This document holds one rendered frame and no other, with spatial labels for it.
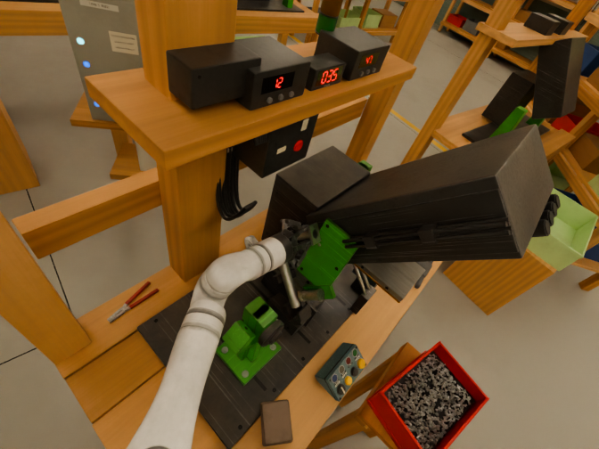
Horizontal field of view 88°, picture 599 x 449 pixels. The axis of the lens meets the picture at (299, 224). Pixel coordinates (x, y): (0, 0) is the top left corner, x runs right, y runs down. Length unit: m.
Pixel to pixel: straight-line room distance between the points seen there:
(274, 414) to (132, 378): 0.39
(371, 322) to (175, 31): 0.99
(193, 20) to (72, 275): 1.90
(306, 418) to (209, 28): 0.94
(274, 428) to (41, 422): 1.30
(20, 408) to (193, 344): 1.57
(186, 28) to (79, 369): 0.88
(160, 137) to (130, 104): 0.10
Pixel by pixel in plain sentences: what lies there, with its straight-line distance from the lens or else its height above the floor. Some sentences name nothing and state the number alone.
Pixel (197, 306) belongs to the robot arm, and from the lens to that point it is 0.59.
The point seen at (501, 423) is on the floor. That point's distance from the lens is 2.54.
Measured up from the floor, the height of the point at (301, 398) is 0.90.
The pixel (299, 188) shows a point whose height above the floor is 1.24.
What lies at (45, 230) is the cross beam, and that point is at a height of 1.26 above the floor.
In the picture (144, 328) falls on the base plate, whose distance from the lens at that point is 1.06.
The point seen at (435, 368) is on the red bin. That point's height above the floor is 0.88.
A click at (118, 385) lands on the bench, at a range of 1.04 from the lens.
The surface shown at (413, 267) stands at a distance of 1.07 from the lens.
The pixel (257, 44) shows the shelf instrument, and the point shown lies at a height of 1.61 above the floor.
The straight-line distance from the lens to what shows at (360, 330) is 1.14.
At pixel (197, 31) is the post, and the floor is 1.65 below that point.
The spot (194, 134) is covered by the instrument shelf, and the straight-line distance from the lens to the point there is 0.57.
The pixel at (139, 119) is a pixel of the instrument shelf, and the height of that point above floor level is 1.54.
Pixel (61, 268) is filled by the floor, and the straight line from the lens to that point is 2.36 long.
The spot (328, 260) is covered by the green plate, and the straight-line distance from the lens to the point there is 0.89.
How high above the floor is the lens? 1.86
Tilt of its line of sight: 47 degrees down
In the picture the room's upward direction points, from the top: 20 degrees clockwise
